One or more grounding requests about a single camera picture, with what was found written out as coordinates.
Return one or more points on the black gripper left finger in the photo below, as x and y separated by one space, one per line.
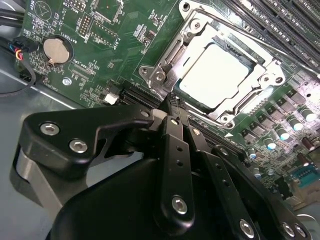
62 140

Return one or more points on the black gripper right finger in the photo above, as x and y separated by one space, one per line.
230 202

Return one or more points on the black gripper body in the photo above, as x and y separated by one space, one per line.
112 212

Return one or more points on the metal socket cover frame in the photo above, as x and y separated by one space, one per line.
247 96

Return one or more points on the silver green CPU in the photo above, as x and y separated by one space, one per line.
215 75

